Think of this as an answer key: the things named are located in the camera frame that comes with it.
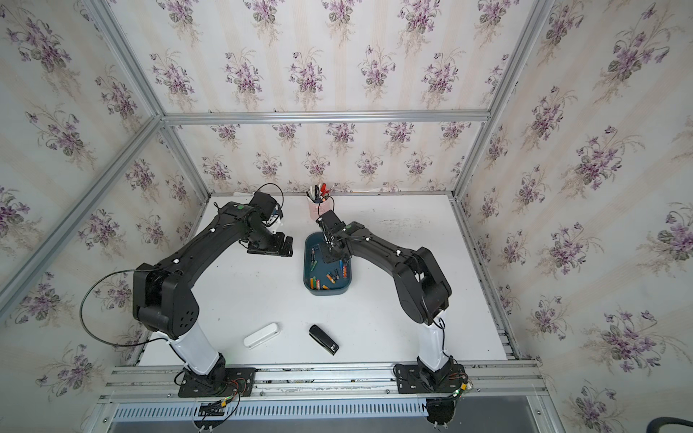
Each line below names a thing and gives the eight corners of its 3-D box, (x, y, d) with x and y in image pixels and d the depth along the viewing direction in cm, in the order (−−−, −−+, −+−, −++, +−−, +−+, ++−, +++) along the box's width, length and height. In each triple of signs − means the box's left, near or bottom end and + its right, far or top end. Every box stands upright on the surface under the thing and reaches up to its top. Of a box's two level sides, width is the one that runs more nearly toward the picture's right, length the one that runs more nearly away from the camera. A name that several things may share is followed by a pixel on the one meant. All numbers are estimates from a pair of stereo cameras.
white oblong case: (249, 351, 80) (246, 348, 77) (246, 342, 82) (243, 338, 79) (281, 333, 84) (279, 329, 81) (278, 325, 85) (275, 321, 83)
